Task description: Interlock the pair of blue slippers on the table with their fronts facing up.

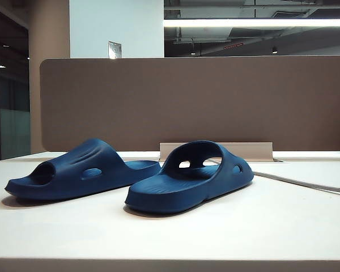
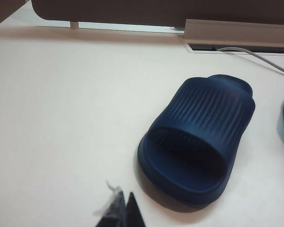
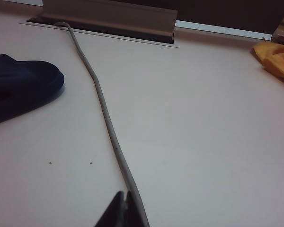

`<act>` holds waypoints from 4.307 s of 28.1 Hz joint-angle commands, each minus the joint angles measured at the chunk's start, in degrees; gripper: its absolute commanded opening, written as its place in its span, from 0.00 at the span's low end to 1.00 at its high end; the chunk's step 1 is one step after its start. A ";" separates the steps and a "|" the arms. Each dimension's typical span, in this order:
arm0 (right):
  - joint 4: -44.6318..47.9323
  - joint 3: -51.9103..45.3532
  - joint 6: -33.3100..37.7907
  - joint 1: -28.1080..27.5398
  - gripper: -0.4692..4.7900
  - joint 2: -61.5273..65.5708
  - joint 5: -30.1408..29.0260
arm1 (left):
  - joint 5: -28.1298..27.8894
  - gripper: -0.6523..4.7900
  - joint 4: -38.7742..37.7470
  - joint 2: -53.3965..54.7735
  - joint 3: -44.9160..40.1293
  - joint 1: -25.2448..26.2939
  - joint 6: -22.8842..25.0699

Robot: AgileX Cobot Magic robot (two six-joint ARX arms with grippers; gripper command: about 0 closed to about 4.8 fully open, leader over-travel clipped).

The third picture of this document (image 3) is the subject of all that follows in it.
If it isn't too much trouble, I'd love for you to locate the brown desk partition panel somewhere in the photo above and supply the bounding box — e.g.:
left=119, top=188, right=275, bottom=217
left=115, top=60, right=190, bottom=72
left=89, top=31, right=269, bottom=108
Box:
left=123, top=0, right=284, bottom=35

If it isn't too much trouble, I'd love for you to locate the yellow crumpled bag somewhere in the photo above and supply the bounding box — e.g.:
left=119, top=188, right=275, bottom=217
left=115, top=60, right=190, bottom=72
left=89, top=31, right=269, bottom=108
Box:
left=252, top=42, right=284, bottom=82

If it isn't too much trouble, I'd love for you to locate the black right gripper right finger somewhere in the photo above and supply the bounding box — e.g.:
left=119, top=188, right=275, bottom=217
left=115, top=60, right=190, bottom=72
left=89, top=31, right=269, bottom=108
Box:
left=127, top=191, right=143, bottom=227

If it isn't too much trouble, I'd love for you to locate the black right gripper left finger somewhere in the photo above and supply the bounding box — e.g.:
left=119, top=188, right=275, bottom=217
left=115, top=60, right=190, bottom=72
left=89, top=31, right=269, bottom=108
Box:
left=94, top=190, right=128, bottom=227

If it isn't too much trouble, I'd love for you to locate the grey power cable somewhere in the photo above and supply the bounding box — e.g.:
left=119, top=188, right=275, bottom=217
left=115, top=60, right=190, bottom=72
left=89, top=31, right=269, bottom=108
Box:
left=53, top=21, right=150, bottom=227

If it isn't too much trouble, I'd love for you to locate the blue foam slide slipper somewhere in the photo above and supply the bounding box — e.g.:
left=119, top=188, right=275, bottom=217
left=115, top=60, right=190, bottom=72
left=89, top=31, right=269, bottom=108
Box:
left=0, top=53, right=66, bottom=126

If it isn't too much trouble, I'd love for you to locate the grey desk cable flap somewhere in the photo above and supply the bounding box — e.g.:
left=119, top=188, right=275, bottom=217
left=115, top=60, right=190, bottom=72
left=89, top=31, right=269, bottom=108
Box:
left=26, top=0, right=180, bottom=47

